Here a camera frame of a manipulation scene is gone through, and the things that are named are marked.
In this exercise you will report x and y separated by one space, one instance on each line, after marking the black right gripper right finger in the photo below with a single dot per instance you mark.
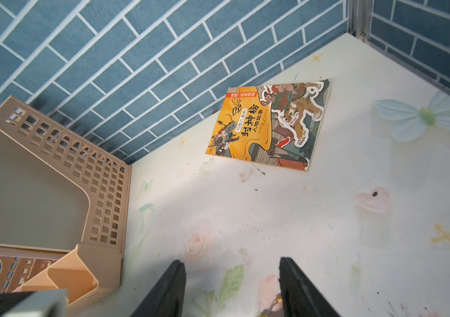
300 296

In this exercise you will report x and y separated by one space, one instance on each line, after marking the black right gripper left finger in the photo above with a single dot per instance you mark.
166 298

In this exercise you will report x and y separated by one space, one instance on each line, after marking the gold carabiner clip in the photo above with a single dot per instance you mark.
275 304

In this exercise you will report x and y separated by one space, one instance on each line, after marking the floral table mat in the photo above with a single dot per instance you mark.
368 223

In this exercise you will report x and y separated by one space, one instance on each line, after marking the orange illustrated comic book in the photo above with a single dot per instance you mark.
275 125

